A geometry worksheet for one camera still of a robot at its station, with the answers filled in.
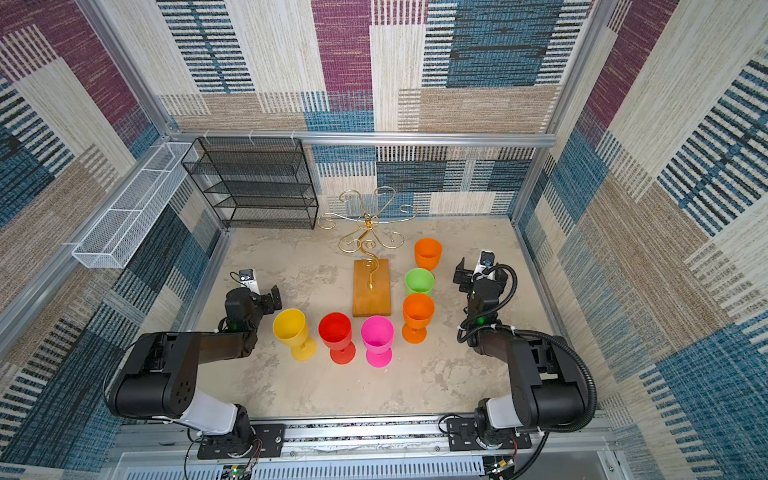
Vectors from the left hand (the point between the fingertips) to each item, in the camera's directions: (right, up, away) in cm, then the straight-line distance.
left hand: (259, 284), depth 93 cm
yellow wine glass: (+13, -11, -11) cm, 20 cm away
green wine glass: (+49, +1, -2) cm, 49 cm away
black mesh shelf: (-8, +35, +16) cm, 39 cm away
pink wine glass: (+37, -12, -14) cm, 41 cm away
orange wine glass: (+48, -6, -9) cm, 49 cm away
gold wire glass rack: (+33, +14, -12) cm, 38 cm away
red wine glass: (+26, -10, -16) cm, 32 cm away
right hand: (+66, +7, -5) cm, 67 cm away
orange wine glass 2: (+52, +9, -1) cm, 52 cm away
